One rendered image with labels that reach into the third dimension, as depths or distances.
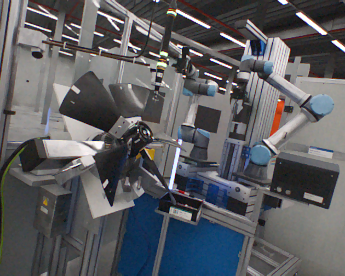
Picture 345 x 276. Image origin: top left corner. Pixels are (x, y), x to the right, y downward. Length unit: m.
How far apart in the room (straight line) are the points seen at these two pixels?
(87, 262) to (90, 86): 0.83
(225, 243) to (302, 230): 1.50
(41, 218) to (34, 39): 0.86
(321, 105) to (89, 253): 1.41
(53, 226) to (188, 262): 0.81
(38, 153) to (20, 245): 1.06
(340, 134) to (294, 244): 1.18
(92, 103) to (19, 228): 1.06
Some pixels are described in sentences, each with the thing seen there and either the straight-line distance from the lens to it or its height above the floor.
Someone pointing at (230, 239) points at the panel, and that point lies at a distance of 1.48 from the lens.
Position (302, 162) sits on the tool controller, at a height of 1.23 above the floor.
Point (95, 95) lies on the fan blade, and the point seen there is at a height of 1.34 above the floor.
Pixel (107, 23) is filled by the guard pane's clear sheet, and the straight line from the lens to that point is 1.95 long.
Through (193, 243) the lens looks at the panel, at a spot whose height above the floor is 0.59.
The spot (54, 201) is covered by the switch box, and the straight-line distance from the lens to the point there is 1.31.
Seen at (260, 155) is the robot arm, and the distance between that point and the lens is 1.48.
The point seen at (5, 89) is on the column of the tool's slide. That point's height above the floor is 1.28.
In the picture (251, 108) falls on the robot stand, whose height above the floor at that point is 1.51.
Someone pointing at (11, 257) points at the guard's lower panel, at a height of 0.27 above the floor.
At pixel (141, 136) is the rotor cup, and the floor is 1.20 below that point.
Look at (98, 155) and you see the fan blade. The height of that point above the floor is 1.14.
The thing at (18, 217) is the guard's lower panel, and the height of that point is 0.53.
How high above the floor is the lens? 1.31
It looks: 5 degrees down
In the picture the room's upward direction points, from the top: 12 degrees clockwise
